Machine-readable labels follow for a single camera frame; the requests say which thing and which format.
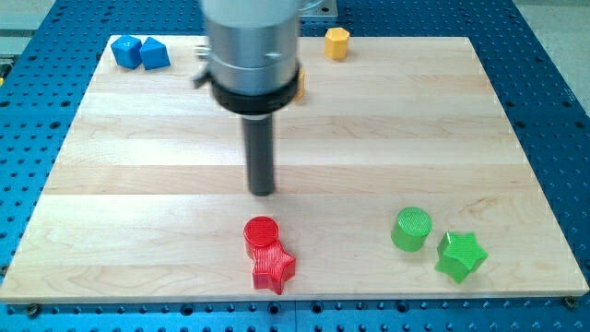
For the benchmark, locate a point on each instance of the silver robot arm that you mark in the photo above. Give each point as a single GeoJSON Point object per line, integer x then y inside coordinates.
{"type": "Point", "coordinates": [252, 58]}

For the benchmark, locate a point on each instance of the yellow heart block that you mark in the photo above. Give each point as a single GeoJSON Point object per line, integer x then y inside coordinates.
{"type": "Point", "coordinates": [301, 85]}

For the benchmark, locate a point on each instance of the yellow hexagon block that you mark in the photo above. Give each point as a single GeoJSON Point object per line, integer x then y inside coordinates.
{"type": "Point", "coordinates": [336, 43]}

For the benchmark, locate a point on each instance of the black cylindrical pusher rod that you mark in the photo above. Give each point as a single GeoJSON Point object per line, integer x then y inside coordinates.
{"type": "Point", "coordinates": [259, 153]}

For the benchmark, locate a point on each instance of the red cylinder block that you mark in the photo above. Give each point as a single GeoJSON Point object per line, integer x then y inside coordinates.
{"type": "Point", "coordinates": [259, 232]}

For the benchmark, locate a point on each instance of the red star block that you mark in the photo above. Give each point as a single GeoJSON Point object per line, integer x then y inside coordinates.
{"type": "Point", "coordinates": [273, 267]}

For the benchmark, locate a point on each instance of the green cylinder block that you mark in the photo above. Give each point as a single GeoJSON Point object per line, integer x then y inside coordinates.
{"type": "Point", "coordinates": [412, 227]}

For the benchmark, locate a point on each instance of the wooden board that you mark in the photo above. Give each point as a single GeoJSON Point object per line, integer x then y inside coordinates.
{"type": "Point", "coordinates": [147, 199]}

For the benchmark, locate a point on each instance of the blue pyramid block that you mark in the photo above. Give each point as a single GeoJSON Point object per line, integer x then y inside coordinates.
{"type": "Point", "coordinates": [154, 54]}

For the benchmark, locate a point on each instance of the green star block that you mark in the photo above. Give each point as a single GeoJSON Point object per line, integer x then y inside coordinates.
{"type": "Point", "coordinates": [459, 255]}

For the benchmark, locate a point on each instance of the blue cube block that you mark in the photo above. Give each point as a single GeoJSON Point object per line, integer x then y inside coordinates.
{"type": "Point", "coordinates": [126, 51]}

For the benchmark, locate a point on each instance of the blue perforated metal table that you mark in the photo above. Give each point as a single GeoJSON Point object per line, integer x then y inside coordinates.
{"type": "Point", "coordinates": [48, 81]}

